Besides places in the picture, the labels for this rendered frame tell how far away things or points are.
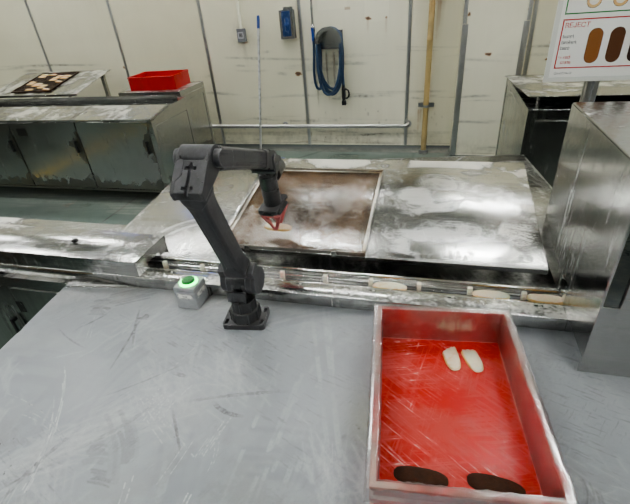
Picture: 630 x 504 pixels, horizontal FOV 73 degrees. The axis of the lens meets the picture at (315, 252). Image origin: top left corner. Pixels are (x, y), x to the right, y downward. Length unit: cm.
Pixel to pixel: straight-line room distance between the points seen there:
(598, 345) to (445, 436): 40
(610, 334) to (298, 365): 70
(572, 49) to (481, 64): 273
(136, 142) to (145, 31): 197
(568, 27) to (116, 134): 339
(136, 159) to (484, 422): 361
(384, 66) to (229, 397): 415
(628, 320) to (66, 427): 124
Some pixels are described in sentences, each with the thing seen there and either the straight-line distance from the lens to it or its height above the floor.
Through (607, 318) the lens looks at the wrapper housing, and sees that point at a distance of 109.
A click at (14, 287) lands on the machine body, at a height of 75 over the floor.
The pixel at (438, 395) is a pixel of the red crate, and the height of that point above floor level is 82.
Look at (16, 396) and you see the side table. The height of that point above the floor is 82.
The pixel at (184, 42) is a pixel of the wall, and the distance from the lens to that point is 548.
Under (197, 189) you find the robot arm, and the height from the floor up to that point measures 129.
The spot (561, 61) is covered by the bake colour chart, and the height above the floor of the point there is 134.
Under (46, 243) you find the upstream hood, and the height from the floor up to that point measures 92.
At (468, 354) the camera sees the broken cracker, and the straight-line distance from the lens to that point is 113.
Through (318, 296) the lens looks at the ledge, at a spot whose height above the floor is 86.
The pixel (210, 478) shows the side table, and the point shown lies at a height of 82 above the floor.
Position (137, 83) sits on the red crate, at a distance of 489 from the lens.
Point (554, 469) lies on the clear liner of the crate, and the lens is 88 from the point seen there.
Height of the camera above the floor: 162
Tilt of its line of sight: 32 degrees down
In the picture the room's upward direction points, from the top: 5 degrees counter-clockwise
